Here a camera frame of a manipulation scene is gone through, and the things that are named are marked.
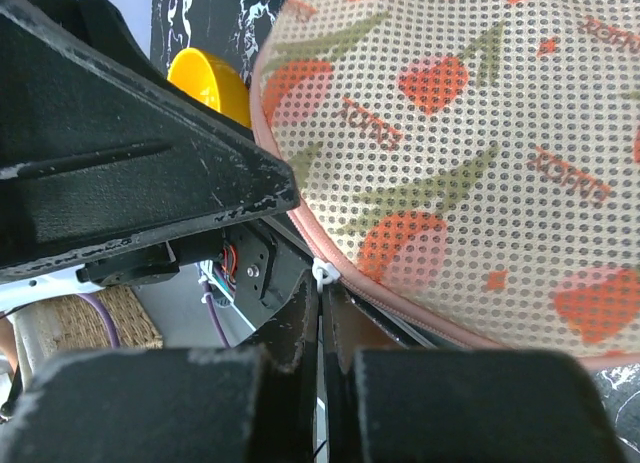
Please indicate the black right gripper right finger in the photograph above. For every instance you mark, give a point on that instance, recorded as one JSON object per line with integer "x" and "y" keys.
{"x": 386, "y": 403}

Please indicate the floral mesh laundry bag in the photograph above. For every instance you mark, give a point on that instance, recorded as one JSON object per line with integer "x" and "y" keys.
{"x": 471, "y": 166}

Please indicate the orange plastic bowl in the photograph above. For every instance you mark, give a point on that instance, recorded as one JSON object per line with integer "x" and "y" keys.
{"x": 211, "y": 81}

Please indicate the woven wicker basket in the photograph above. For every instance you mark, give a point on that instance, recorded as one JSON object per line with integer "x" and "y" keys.
{"x": 71, "y": 323}

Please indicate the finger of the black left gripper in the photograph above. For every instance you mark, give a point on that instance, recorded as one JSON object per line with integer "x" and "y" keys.
{"x": 98, "y": 159}

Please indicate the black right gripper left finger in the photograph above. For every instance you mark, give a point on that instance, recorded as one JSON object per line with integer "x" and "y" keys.
{"x": 251, "y": 403}

